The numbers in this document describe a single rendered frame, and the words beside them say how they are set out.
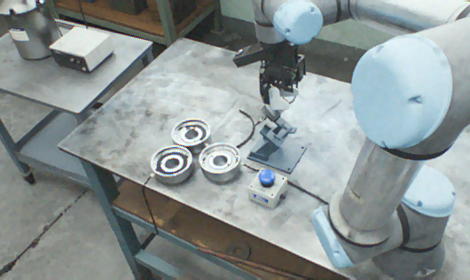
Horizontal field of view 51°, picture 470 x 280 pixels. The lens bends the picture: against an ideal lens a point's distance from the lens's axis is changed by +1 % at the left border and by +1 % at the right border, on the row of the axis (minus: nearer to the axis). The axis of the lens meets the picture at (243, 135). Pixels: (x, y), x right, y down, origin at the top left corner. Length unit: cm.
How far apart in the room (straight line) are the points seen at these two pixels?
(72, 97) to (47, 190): 80
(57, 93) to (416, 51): 150
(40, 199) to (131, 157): 119
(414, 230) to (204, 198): 51
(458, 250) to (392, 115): 65
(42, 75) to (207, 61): 67
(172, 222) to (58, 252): 87
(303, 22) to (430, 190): 38
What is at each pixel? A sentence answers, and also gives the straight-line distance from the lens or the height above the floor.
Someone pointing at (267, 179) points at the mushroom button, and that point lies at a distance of 113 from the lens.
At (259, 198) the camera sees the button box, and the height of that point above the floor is 82.
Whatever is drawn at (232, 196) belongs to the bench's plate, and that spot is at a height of 80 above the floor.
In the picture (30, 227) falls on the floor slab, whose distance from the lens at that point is 240.
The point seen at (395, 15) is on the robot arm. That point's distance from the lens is 79.
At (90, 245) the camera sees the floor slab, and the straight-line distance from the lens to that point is 222.
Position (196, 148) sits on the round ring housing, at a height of 83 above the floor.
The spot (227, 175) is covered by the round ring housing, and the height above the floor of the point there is 83.
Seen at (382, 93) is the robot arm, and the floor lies 139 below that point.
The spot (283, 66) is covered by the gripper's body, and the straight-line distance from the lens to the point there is 105.
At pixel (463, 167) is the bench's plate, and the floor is 80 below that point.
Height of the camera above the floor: 173
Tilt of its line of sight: 44 degrees down
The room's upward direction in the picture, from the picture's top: 6 degrees counter-clockwise
